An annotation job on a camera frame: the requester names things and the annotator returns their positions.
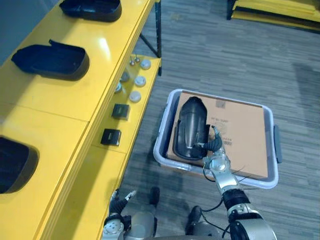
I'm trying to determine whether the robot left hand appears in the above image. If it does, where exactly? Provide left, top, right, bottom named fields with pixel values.
left=109, top=189, right=138, bottom=216

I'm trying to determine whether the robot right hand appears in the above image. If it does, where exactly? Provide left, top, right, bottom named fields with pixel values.
left=192, top=126, right=224, bottom=155

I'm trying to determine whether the black plastic housing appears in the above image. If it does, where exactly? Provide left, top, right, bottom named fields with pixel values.
left=0, top=136, right=40, bottom=195
left=173, top=96, right=211, bottom=161
left=59, top=0, right=123, bottom=23
left=11, top=39, right=90, bottom=81

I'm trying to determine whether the long yellow shelf rack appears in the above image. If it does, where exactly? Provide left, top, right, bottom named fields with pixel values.
left=0, top=0, right=163, bottom=240

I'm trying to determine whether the small yellow shelf rack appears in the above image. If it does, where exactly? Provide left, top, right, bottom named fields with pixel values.
left=226, top=0, right=320, bottom=32

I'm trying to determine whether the brown cardboard box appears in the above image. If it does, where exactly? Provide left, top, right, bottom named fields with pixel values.
left=166, top=90, right=270, bottom=179

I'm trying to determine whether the silver robot left leg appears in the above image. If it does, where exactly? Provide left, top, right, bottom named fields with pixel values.
left=123, top=212, right=158, bottom=240

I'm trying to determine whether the dark robot left foot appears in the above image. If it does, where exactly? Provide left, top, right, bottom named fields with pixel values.
left=149, top=186, right=161, bottom=207

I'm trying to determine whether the dark robot foot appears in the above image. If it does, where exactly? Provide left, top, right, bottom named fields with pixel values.
left=186, top=205, right=202, bottom=235
left=149, top=186, right=161, bottom=207

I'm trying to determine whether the translucent plastic bin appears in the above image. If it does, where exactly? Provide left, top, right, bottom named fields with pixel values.
left=152, top=88, right=280, bottom=190

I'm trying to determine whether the small black square box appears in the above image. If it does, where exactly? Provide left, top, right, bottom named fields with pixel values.
left=100, top=128, right=123, bottom=146
left=111, top=104, right=131, bottom=120

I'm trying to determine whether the dark robot right foot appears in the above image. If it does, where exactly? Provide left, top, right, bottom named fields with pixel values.
left=186, top=205, right=202, bottom=235

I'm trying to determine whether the white round disc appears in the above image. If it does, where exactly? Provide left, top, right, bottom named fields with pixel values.
left=139, top=59, right=153, bottom=70
left=129, top=90, right=142, bottom=103
left=134, top=75, right=147, bottom=88

